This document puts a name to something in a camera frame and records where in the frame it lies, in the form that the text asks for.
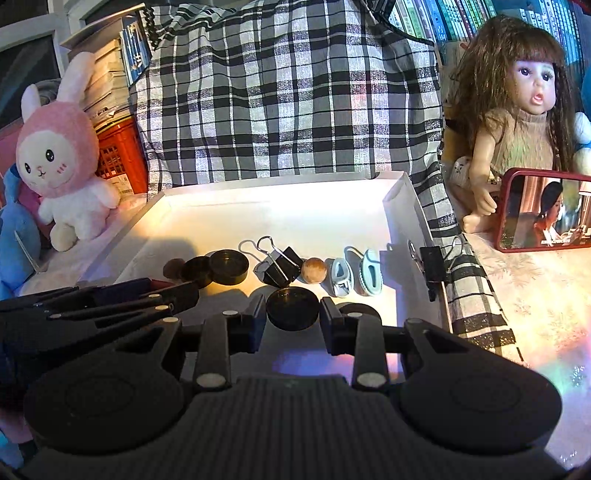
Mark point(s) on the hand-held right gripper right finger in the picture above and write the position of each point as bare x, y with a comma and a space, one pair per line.
330, 323

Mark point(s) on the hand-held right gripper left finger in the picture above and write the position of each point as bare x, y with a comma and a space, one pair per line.
256, 323

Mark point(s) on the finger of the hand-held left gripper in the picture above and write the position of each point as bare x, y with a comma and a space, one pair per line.
138, 309
46, 300

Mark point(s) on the black round lid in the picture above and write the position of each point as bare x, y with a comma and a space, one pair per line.
293, 308
229, 267
196, 272

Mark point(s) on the dark teal round lid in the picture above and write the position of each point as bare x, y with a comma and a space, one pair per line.
369, 313

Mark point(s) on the small light blue doll shoe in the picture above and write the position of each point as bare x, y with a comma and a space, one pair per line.
340, 281
369, 274

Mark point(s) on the black binder clip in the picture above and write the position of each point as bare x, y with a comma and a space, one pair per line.
281, 267
431, 267

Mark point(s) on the white shallow cardboard box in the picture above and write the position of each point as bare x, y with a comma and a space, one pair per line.
277, 217

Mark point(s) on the blue plush toy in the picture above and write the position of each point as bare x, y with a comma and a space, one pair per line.
18, 226

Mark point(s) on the pink white rabbit plush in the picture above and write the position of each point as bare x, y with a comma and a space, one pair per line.
55, 157

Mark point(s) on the red plastic crate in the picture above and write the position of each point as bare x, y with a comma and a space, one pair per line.
120, 157

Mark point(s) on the small white toy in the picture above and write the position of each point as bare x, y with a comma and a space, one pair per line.
460, 170

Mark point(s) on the grey fuzzy toy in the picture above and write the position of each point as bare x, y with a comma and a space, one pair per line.
46, 90

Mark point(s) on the stack of white books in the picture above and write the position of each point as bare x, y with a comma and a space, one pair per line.
104, 87

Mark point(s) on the black white plaid cloth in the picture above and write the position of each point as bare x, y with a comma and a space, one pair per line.
277, 92

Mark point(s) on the smartphone in red case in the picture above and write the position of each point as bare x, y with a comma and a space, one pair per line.
545, 212

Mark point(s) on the long-haired baby doll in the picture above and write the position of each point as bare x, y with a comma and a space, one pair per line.
531, 83

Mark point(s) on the blue robot cat plush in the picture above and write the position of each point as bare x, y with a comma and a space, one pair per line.
584, 129

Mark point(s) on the row of blue books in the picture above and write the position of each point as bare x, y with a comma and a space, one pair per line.
443, 18

